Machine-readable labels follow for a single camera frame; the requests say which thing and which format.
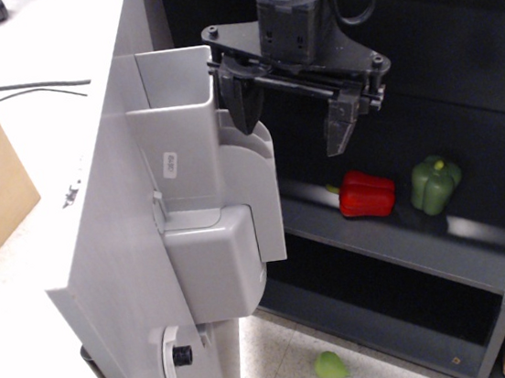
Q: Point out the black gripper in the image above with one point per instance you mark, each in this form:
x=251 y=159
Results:
x=296 y=48

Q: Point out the grey toy fridge door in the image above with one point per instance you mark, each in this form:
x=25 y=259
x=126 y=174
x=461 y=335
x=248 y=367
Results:
x=180 y=215

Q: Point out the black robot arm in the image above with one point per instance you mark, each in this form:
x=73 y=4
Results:
x=297 y=46

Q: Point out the dark grey fridge cabinet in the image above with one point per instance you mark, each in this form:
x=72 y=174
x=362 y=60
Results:
x=428 y=289

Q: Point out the red bell pepper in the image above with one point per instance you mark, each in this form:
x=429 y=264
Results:
x=362 y=195

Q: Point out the green bell pepper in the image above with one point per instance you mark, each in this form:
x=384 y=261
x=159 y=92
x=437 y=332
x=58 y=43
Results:
x=434 y=180

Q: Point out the light green toy fruit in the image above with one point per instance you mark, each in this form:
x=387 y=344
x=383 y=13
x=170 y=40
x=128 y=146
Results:
x=328 y=365

